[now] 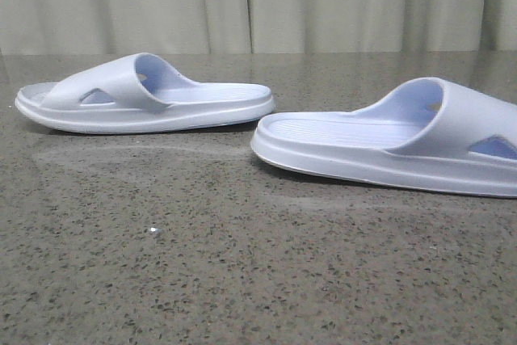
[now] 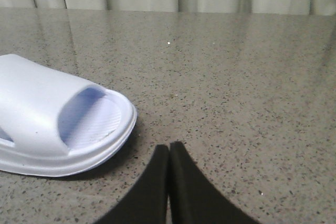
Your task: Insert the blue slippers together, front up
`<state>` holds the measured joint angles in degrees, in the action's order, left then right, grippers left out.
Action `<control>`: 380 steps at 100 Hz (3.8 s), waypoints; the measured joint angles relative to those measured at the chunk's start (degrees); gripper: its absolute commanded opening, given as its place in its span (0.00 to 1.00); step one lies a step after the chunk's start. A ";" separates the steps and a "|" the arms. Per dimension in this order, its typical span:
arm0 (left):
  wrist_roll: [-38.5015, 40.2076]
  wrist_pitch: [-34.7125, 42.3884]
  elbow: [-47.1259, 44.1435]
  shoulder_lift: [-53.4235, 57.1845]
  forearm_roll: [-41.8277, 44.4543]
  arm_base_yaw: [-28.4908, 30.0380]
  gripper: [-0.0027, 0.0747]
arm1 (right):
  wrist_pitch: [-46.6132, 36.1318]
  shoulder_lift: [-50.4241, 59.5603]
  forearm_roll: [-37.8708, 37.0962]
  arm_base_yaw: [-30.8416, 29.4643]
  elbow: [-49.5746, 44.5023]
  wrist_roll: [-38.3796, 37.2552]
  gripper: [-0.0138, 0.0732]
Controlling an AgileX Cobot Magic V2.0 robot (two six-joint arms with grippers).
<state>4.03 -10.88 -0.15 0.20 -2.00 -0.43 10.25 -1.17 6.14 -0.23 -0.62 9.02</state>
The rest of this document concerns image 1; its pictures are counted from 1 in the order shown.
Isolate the light blue slipper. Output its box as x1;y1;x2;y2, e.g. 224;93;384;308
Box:
251;78;516;197
15;53;274;134

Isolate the beige background curtain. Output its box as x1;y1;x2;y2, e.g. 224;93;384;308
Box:
1;0;516;54

